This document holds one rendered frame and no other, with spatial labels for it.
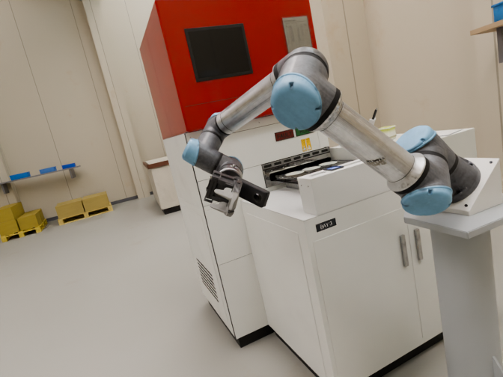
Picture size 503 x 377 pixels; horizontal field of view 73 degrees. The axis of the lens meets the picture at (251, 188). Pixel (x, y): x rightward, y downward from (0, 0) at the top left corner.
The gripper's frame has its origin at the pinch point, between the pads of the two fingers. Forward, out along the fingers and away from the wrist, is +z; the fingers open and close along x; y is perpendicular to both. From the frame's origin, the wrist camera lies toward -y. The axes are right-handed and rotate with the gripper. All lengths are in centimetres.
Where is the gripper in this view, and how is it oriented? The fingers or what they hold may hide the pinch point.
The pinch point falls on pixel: (232, 210)
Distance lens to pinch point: 78.6
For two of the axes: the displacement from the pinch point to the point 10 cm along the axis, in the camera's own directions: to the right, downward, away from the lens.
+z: 0.0, 3.3, -9.4
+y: -9.4, -3.2, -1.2
